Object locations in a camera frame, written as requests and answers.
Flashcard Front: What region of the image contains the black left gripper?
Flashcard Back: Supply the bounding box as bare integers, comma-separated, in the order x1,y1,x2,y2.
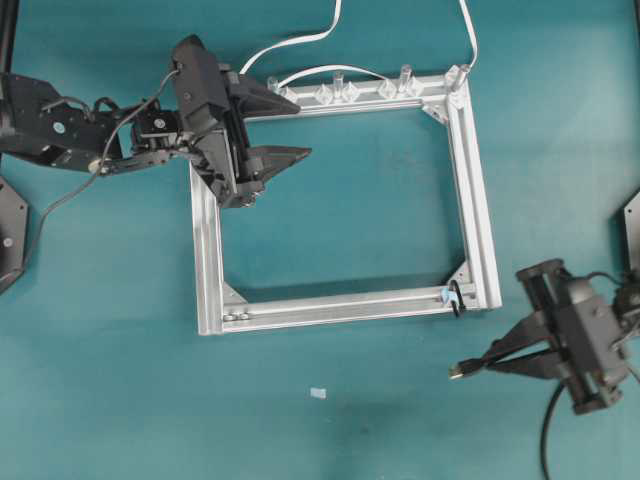
171,35,312,209

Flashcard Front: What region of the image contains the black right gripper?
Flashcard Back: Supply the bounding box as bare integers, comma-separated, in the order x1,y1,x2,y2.
482,259,628,415

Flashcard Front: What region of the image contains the black usb cable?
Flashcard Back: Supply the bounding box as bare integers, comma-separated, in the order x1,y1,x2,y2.
448,357,576,480

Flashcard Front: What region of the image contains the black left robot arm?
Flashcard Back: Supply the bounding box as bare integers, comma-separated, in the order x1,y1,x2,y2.
1,35,311,208

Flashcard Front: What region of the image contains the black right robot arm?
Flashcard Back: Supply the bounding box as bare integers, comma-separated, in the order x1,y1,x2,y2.
481,259,639,415

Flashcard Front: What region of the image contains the small clear tape piece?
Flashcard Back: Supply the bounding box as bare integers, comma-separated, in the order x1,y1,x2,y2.
309,387,328,400

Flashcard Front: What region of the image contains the silver metal post far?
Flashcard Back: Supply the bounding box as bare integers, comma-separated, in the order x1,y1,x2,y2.
267,76,287,98

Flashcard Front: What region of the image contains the silver metal post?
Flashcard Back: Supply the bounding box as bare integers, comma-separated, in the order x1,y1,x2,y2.
267,76,287,98
398,64,413,96
332,71,344,103

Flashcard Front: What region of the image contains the black string loop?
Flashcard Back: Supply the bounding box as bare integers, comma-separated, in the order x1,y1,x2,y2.
446,279,468,319

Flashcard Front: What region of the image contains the silver metal post middle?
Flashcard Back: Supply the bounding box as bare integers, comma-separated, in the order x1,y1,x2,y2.
332,71,344,103

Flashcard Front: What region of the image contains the white flat ribbon cable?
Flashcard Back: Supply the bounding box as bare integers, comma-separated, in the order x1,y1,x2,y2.
238,0,480,94

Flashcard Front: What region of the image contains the silver metal post near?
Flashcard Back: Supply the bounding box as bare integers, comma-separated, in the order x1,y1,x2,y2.
398,64,413,96

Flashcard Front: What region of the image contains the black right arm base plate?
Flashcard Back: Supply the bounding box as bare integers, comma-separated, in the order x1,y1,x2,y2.
616,191,640,238

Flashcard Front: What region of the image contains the aluminium extrusion frame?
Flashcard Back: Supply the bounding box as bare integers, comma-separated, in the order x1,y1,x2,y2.
189,65,502,336

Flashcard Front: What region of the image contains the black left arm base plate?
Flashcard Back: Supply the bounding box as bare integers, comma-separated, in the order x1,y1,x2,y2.
0,177,29,293

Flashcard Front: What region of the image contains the black vertical rail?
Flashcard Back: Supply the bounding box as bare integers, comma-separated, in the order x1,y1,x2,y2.
0,0,20,73

